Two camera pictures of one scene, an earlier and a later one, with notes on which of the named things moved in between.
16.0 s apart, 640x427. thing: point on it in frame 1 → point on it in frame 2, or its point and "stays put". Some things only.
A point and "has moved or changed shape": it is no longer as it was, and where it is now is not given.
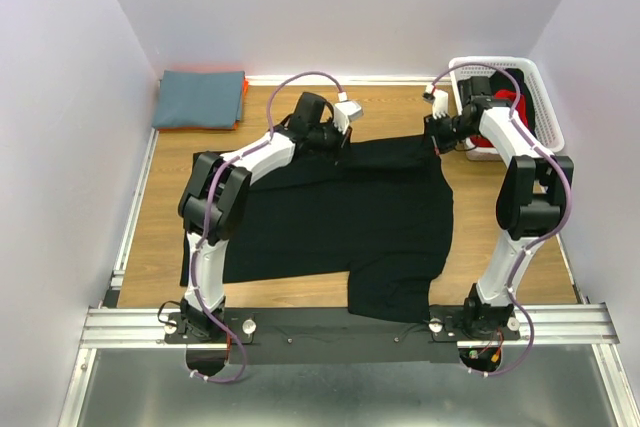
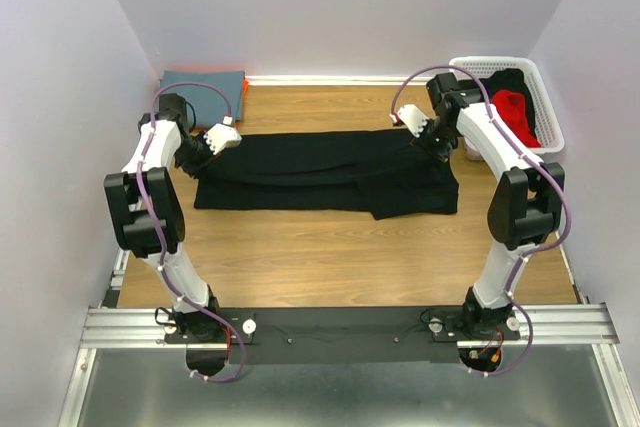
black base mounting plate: [343, 336] stays put
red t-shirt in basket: [507, 95] stays put
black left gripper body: [343, 142] → [201, 156]
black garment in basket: [504, 80] stays put
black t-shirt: [375, 213] has moved or changed shape
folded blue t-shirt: [199, 99] stays put
